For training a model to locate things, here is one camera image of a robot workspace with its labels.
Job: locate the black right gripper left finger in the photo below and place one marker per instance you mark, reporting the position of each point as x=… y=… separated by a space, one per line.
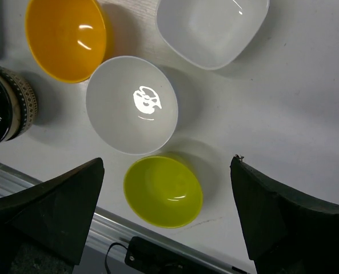
x=43 y=229

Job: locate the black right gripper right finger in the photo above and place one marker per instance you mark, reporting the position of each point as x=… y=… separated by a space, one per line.
x=285 y=230

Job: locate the black patterned bowl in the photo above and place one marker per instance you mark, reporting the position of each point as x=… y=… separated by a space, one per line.
x=18 y=105

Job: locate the white round bowl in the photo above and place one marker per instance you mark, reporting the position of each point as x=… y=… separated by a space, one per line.
x=132 y=105

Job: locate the lime green bowl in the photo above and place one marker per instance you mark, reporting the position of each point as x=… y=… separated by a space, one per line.
x=163 y=190

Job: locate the orange bowl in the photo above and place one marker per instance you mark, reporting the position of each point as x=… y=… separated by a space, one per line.
x=69 y=39

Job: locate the white square bowl green outside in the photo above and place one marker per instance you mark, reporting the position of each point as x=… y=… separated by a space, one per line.
x=209 y=34

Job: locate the aluminium table edge rail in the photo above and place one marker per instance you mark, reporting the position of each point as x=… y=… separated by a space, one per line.
x=107 y=228

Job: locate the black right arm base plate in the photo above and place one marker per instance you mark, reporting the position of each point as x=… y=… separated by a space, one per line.
x=148 y=257

